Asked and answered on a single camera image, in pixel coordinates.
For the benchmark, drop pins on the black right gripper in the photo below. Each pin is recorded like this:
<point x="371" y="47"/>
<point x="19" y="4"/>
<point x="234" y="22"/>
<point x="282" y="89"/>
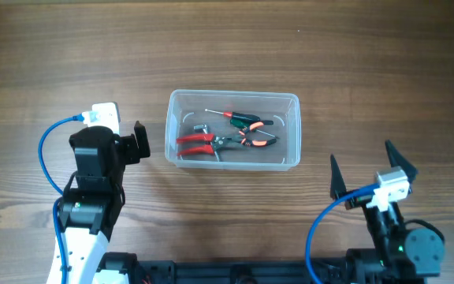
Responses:
<point x="396" y="160"/>

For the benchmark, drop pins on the red handled cutters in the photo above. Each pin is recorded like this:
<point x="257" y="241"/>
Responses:
<point x="207" y="143"/>

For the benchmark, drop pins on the silver L-shaped socket wrench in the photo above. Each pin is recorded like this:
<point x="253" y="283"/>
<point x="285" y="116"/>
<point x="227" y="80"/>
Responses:
<point x="203" y="128"/>

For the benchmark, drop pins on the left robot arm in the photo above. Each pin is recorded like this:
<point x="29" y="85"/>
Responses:
<point x="89" y="206"/>

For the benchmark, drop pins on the orange black needle-nose pliers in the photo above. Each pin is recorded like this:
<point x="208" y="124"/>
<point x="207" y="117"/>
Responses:
<point x="256" y="142"/>

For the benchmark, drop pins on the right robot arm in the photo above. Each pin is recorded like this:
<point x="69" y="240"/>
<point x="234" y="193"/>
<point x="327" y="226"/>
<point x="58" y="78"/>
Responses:
<point x="404" y="251"/>

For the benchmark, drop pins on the green handled screwdriver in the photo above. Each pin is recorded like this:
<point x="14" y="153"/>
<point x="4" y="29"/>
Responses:
<point x="242" y="124"/>

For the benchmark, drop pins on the clear plastic container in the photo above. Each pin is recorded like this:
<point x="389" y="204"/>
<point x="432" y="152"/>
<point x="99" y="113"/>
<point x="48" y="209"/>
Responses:
<point x="187" y="109"/>

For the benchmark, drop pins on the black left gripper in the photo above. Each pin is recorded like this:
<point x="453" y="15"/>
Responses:
<point x="133" y="153"/>

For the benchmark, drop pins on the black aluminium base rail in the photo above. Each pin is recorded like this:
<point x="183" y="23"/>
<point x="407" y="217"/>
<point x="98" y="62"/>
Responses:
<point x="327" y="270"/>

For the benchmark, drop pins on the black red-collar screwdriver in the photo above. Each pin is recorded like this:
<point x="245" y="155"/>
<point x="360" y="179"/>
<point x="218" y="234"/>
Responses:
<point x="238" y="116"/>

